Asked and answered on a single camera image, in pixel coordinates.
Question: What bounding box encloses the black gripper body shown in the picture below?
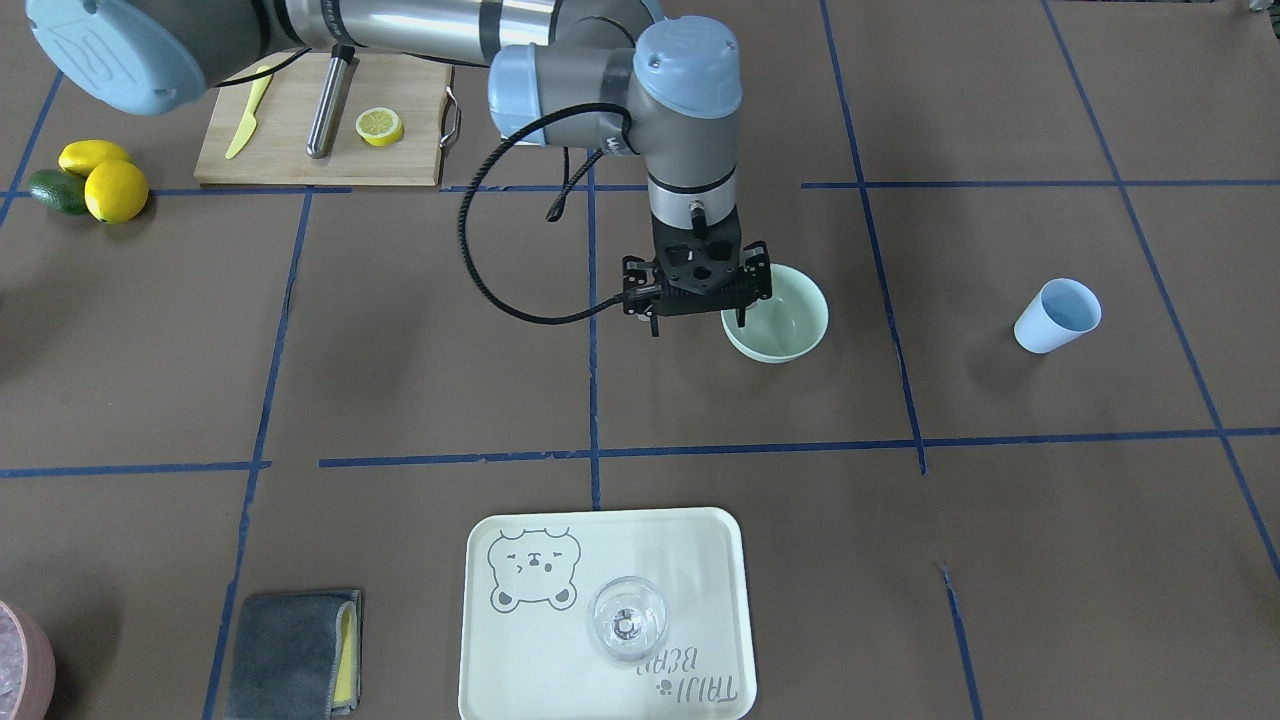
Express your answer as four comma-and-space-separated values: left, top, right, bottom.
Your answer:
622, 211, 772, 318

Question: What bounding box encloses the mint green bowl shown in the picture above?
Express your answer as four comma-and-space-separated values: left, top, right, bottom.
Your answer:
719, 263, 829, 364

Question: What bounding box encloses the light blue cup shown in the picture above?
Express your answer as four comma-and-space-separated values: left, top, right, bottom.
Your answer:
1012, 278, 1103, 354

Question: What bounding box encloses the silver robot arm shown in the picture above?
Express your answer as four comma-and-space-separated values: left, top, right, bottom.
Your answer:
26, 1, 773, 325

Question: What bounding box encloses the pink bowl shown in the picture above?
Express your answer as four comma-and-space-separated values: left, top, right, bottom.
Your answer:
1, 601, 56, 719

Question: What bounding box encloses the clear ice cubes pile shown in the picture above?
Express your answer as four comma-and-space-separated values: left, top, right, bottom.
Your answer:
1, 614, 26, 702

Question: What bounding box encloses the cream bear tray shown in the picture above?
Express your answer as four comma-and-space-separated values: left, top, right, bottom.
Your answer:
458, 507, 758, 719

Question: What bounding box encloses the clear wine glass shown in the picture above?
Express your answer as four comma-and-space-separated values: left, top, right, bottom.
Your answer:
588, 575, 669, 664

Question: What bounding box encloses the wooden cutting board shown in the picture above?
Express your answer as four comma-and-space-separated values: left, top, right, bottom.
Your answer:
193, 53, 457, 188

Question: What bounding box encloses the lemon slice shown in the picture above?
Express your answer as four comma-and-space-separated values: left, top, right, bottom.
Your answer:
355, 108, 404, 147

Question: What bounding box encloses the silver metal cylinder tool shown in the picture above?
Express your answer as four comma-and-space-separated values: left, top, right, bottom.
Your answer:
306, 44, 356, 159

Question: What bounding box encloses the yellow plastic knife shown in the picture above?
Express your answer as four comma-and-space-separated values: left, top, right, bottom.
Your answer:
224, 65, 273, 160

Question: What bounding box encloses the dark grey folded cloth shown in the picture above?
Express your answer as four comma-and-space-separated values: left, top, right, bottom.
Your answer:
224, 588, 364, 719

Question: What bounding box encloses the yellow lemon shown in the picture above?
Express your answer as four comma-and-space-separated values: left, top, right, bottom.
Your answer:
84, 159, 150, 224
58, 138, 132, 178

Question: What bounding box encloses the green lime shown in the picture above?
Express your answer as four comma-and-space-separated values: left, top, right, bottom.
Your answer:
28, 168, 90, 217

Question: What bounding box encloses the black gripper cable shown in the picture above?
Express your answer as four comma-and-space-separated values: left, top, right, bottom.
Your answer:
458, 102, 660, 325

